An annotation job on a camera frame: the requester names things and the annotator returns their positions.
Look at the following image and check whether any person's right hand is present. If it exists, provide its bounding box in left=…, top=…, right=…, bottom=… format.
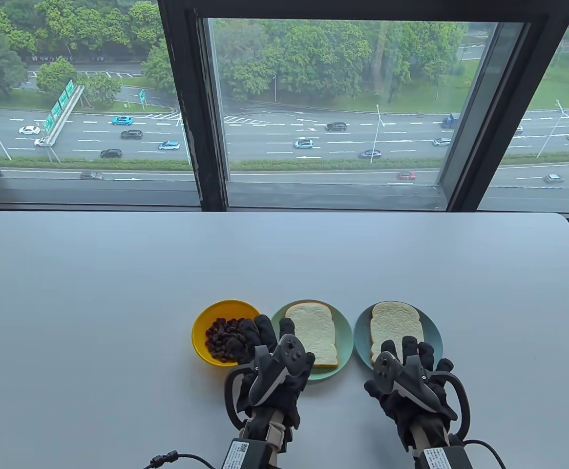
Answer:
left=364, top=338, right=459, bottom=450

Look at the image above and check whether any person's left hand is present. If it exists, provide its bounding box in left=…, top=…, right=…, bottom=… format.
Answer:
left=238, top=314, right=315, bottom=431

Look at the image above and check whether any pile of dark cranberries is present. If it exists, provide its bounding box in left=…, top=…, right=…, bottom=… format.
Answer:
left=205, top=318, right=255, bottom=363

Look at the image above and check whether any white toast slice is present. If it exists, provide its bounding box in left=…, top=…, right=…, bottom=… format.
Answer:
left=284, top=302, right=339, bottom=369
left=370, top=301, right=425, bottom=358

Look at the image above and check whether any yellow bowl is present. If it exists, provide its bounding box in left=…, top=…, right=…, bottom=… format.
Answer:
left=191, top=299, right=261, bottom=367

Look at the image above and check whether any person's right forearm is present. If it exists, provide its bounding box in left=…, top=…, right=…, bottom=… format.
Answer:
left=408, top=419, right=455, bottom=451

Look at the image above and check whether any person's left forearm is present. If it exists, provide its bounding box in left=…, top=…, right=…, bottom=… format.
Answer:
left=243, top=408, right=295, bottom=454

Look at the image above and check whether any grey handheld controller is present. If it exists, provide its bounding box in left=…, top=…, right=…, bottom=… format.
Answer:
left=371, top=351, right=471, bottom=438
left=224, top=334, right=316, bottom=431

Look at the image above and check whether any blue plate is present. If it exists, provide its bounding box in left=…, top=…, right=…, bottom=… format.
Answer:
left=354, top=301, right=443, bottom=382

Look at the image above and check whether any light green plate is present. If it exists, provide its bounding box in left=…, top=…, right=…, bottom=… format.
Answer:
left=271, top=299, right=354, bottom=382

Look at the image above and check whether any beige wrist watch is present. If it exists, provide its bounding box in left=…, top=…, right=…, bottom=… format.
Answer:
left=264, top=421, right=288, bottom=452

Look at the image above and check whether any black box with white label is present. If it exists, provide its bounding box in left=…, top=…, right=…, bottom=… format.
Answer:
left=413, top=442, right=475, bottom=469
left=221, top=437, right=285, bottom=469

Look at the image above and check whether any black cable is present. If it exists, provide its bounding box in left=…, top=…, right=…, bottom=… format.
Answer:
left=462, top=439, right=508, bottom=469
left=150, top=451, right=219, bottom=469

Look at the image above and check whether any dark window frame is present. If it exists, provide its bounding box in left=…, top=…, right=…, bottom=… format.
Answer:
left=0, top=0, right=569, bottom=213

